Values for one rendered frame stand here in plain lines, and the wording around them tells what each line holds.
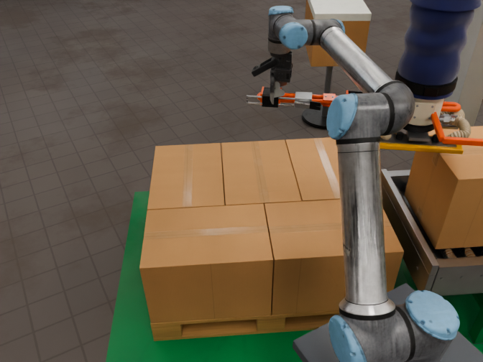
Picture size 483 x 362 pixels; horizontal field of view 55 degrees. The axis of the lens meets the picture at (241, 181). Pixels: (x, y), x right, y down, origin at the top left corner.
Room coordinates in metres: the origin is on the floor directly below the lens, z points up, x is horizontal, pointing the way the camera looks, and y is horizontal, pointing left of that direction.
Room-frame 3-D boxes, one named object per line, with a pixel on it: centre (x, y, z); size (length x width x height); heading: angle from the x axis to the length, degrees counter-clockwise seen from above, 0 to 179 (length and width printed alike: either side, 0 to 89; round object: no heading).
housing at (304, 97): (1.76, -0.26, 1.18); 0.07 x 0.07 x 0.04; 81
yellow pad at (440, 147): (1.59, -0.71, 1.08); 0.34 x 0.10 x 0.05; 81
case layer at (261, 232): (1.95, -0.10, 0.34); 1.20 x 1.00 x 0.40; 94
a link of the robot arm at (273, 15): (1.77, -0.16, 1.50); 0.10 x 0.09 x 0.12; 13
